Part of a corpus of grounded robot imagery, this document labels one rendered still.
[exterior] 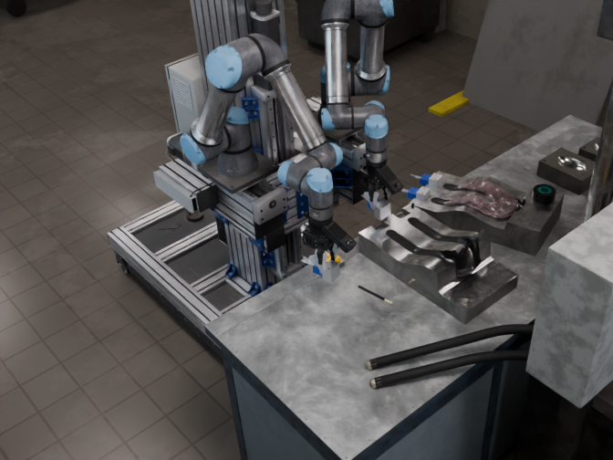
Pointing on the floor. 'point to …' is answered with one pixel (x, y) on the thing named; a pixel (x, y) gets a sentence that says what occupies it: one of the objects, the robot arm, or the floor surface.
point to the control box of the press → (576, 328)
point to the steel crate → (410, 16)
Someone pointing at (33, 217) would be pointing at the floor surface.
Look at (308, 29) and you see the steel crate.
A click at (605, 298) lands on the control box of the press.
